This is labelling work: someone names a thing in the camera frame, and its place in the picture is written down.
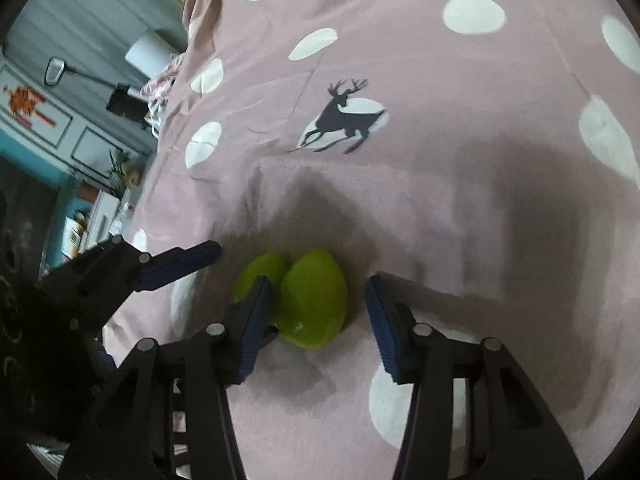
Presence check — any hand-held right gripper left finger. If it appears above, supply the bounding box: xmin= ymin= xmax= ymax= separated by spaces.
xmin=59 ymin=276 xmax=278 ymax=480

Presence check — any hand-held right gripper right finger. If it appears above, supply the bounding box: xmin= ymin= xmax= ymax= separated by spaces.
xmin=364 ymin=272 xmax=585 ymax=480

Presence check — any white cabinet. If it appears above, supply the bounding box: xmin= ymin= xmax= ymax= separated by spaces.
xmin=82 ymin=190 xmax=123 ymax=251

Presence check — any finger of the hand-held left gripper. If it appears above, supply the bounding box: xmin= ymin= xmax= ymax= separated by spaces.
xmin=95 ymin=350 xmax=120 ymax=376
xmin=75 ymin=235 xmax=222 ymax=293

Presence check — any white cylinder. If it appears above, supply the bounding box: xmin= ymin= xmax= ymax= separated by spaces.
xmin=125 ymin=30 xmax=173 ymax=78

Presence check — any floral cloth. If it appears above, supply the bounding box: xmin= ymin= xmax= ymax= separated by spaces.
xmin=140 ymin=52 xmax=188 ymax=136

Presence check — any pink polka dot blanket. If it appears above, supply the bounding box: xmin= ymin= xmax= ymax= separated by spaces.
xmin=100 ymin=0 xmax=640 ymax=480

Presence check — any green lime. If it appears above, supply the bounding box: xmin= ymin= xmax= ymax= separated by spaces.
xmin=235 ymin=252 xmax=287 ymax=306
xmin=276 ymin=247 xmax=348 ymax=351

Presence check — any black desk lamp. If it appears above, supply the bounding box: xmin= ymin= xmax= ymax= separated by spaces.
xmin=44 ymin=57 xmax=147 ymax=120

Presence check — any potted plant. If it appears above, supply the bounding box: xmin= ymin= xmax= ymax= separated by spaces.
xmin=107 ymin=150 xmax=136 ymax=196

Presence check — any grey curtain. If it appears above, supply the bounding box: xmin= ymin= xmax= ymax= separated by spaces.
xmin=5 ymin=0 xmax=201 ymax=111

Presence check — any tiger wall picture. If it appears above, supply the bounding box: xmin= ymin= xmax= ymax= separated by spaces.
xmin=0 ymin=62 xmax=73 ymax=148

